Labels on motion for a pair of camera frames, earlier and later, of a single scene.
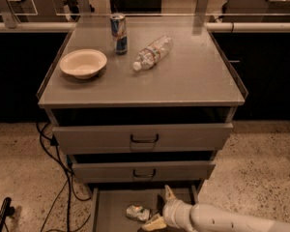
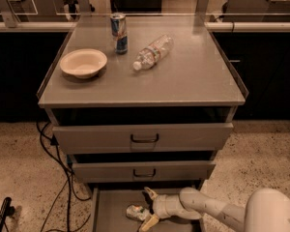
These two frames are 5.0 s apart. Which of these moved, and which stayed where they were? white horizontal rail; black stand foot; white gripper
Moved: white gripper
Stayed: black stand foot; white horizontal rail
